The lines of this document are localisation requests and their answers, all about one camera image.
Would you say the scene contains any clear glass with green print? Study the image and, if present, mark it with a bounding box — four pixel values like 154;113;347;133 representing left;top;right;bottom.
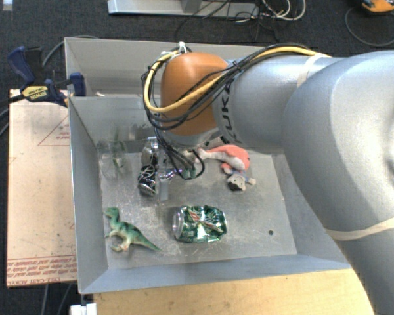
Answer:
97;129;133;180

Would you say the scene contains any grey metal bin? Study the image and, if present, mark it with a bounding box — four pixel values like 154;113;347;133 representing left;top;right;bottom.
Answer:
64;37;353;295

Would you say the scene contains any pink plush fish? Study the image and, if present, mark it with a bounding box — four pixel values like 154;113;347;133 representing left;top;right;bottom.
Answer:
195;144;252;174

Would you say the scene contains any small grey plush toy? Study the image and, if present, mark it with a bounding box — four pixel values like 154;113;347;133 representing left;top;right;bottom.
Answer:
227;172;257;192

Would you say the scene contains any green toy dinosaur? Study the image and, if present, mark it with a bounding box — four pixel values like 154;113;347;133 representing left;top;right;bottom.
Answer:
104;206;162;253

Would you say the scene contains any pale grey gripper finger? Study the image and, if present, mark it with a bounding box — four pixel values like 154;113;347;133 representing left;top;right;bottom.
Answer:
158;178;170;202

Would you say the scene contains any brown cardboard board red print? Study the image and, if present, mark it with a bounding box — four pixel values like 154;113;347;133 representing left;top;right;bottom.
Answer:
6;88;78;289

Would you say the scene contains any crushed green drink can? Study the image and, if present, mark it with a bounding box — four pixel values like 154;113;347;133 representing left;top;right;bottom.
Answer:
171;205;228;243

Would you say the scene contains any crushed black drink can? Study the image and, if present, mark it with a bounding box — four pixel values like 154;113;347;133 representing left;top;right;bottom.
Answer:
137;165;159;197

